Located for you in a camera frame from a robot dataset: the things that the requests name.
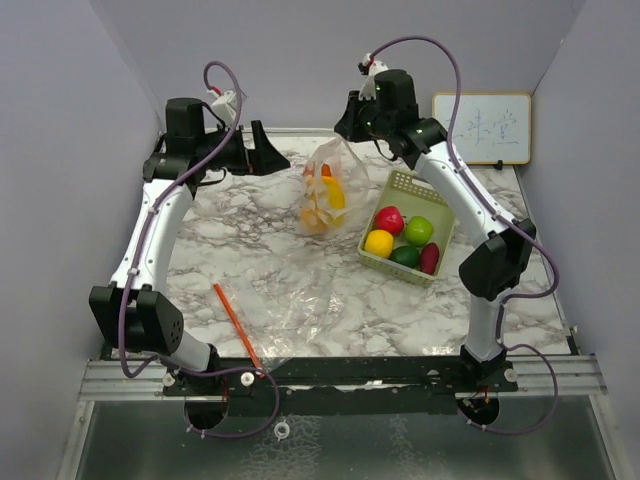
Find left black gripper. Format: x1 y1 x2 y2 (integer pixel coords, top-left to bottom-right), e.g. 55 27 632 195
198 120 291 176

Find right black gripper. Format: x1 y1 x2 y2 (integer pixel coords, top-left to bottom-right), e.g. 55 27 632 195
335 90 393 143

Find clear zip top bag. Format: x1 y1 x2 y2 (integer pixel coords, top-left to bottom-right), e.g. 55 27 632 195
299 137 370 235

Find yellow toy bell pepper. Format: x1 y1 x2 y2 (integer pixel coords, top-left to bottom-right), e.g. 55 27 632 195
319 176 346 210

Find yellow toy mango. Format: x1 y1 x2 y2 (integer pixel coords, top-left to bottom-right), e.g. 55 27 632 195
299 208 345 235

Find pale green plastic basket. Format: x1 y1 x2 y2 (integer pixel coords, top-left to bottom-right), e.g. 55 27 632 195
358 170 456 287

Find red toy apple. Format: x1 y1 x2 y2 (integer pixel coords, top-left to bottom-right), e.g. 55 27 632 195
374 206 405 236

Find yellow toy lemon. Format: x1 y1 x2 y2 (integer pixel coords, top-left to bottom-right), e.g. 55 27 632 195
363 229 394 258

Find light green toy apple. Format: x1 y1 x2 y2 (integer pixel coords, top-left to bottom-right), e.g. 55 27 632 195
403 216 434 247

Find clear bag orange slider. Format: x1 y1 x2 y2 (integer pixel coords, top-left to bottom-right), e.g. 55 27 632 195
213 249 344 371

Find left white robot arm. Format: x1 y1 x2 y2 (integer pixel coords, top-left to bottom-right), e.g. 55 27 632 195
89 89 290 395

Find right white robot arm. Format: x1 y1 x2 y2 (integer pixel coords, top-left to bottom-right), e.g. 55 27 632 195
334 62 536 391

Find small whiteboard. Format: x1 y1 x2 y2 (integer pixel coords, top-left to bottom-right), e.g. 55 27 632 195
453 92 532 165

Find dark green toy lime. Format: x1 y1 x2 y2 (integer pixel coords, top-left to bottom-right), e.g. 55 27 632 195
389 245 421 269

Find dark red toy fruit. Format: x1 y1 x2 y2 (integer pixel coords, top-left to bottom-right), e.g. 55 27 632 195
420 242 440 275

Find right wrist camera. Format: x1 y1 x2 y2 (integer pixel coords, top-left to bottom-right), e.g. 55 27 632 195
358 53 388 101

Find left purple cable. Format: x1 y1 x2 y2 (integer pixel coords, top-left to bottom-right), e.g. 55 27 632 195
119 60 281 440

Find purple cable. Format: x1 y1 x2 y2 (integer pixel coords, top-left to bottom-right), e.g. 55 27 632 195
119 60 281 440
359 35 560 435

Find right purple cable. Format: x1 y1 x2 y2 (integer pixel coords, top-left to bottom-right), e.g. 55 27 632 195
359 35 560 435

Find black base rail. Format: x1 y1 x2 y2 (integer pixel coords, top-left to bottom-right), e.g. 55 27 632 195
163 356 518 418

